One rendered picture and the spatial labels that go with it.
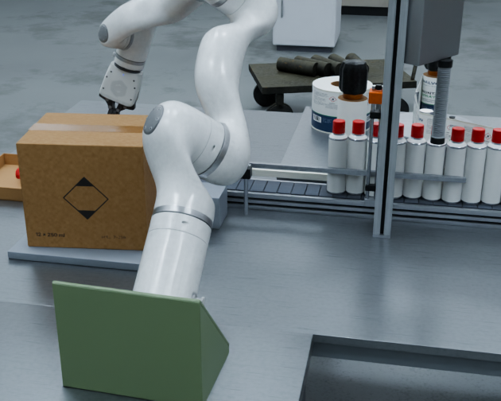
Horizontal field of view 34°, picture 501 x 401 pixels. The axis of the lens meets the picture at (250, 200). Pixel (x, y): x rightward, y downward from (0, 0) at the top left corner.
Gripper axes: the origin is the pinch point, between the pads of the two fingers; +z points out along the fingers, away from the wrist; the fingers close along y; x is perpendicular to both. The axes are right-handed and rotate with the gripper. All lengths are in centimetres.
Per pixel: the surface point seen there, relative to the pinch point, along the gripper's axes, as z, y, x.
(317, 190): -3, 61, -1
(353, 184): -10, 69, -2
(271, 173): -1.1, 47.3, 3.1
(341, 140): -20, 61, -2
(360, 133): -23, 65, -1
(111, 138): -10.1, 9.9, -35.5
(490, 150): -33, 98, -1
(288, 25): 86, 2, 530
